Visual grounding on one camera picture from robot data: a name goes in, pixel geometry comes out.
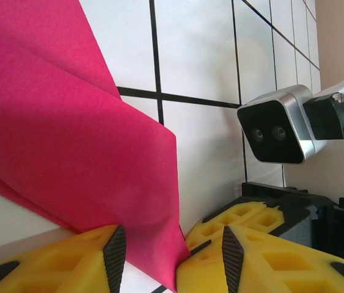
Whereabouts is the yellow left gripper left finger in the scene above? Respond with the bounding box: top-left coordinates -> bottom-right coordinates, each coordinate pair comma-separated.
0,224 -> 127,293

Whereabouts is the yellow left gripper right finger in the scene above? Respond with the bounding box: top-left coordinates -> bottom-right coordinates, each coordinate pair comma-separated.
222,225 -> 344,293

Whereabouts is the pink cloth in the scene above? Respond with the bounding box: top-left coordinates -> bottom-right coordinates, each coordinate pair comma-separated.
0,0 -> 191,293

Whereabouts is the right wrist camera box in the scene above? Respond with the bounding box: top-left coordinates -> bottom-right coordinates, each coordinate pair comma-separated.
236,84 -> 318,165

